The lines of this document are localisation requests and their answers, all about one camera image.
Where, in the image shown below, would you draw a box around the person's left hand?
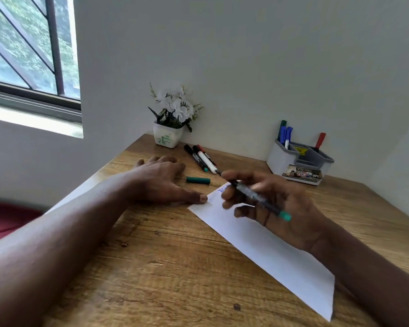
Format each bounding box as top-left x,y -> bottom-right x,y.
128,155 -> 209,205

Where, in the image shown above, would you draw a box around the person's left forearm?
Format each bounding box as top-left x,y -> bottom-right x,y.
0,173 -> 140,327

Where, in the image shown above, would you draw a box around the barred window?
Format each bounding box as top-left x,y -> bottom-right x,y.
0,0 -> 82,123

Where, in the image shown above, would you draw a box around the thin red-capped marker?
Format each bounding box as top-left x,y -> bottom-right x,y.
314,132 -> 327,153

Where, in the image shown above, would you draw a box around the red quilted mattress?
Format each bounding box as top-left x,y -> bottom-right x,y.
0,200 -> 43,248

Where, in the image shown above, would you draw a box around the gray desk organizer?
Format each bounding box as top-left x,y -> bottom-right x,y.
266,139 -> 335,186

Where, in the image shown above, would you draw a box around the potted white artificial flowers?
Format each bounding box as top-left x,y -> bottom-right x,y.
147,82 -> 205,149

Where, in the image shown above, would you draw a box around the white paper sheet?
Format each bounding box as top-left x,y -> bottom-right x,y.
187,181 -> 336,322

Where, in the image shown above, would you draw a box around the pile of colored markers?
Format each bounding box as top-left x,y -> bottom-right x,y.
184,144 -> 219,175

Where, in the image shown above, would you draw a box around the person's right hand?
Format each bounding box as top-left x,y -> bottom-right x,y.
220,170 -> 331,253

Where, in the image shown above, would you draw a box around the person's right forearm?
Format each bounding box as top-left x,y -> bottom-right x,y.
310,221 -> 409,327

